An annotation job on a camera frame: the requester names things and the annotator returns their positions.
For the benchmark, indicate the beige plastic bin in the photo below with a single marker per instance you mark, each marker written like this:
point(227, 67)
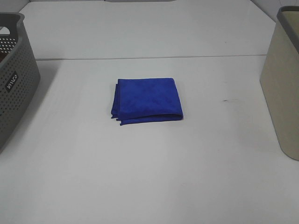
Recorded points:
point(280, 80)

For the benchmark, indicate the grey perforated plastic basket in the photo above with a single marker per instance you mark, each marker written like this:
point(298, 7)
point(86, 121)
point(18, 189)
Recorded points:
point(19, 74)

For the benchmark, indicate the folded blue towel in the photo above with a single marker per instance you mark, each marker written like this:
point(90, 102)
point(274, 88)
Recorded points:
point(146, 100)

